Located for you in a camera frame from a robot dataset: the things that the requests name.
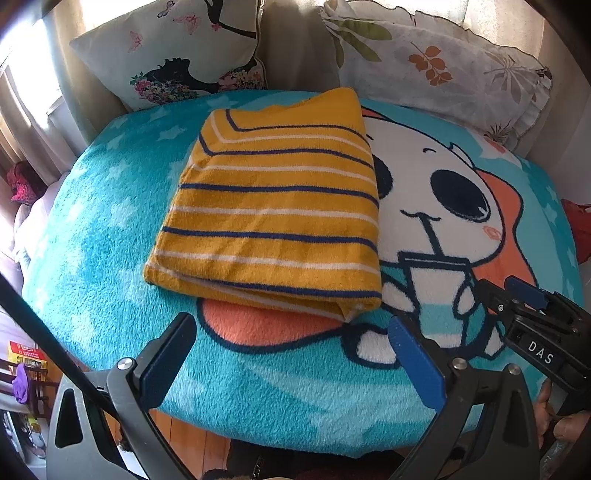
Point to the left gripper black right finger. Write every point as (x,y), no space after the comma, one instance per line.
(505,444)

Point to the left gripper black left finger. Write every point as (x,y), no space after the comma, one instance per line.
(80,443)

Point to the yellow striped knit sweater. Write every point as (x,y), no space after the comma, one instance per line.
(277,208)

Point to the person's right hand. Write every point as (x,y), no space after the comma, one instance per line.
(552,428)

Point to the purple cloth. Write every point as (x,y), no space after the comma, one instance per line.
(20,384)

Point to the yellow red box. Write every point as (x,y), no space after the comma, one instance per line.
(32,357)

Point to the red cloth item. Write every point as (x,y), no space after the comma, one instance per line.
(579,219)

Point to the teal cartoon fleece blanket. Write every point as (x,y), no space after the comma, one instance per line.
(455,208)

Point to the pink flower decoration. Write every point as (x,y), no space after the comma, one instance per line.
(26,185)

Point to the white leaf print pillow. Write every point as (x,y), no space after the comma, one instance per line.
(429,63)

